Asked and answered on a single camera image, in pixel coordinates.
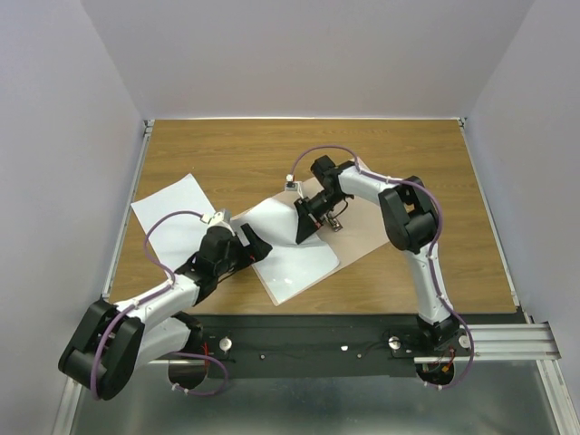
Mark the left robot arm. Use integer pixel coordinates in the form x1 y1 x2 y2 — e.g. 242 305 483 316
58 224 273 401

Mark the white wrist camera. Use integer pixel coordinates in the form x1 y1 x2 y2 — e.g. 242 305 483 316
199 208 232 230
284 174 303 197

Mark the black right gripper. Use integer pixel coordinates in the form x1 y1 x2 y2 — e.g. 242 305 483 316
294 189 347 244

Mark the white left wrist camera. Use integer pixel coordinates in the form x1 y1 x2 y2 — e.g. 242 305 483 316
199 208 232 230

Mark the metal folder clip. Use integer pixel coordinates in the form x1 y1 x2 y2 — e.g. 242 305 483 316
325 212 343 232

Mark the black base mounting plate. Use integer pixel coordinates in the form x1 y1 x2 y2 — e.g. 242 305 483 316
162 314 468 380

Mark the right aluminium frame rail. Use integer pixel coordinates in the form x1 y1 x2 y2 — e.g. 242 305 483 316
404 324 561 363

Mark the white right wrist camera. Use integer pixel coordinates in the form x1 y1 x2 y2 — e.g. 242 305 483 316
284 174 303 197

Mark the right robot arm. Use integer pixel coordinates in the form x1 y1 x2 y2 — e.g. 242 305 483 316
295 155 473 355

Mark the white paper sheet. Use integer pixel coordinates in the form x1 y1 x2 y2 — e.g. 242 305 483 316
232 198 340 305
130 173 215 268

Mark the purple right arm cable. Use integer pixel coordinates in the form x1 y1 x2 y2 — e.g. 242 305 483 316
289 143 477 392

